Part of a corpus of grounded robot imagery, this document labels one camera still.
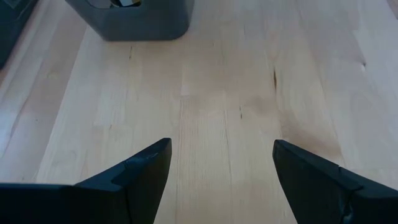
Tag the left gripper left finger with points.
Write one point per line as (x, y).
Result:
(93, 202)

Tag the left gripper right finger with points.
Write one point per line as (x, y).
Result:
(326, 199)

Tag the smoky grey plastic bin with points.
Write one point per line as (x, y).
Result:
(140, 25)
(12, 31)

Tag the tan-lidded glass spice jar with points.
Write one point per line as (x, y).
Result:
(124, 2)

